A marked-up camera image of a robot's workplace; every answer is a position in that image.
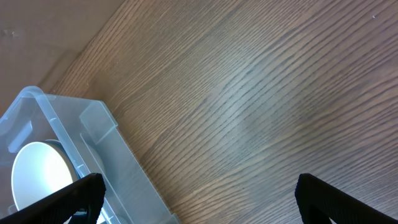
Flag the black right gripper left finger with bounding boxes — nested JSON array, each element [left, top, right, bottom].
[[1, 173, 106, 224]]

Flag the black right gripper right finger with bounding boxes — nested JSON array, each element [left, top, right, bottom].
[[295, 174, 397, 224]]

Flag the cream bowl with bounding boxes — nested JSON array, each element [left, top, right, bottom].
[[11, 141, 77, 210]]

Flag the dark blue bowl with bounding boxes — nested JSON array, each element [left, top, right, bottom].
[[43, 139, 81, 180]]

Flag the clear plastic storage bin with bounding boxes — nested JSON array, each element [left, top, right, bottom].
[[1, 86, 180, 224]]

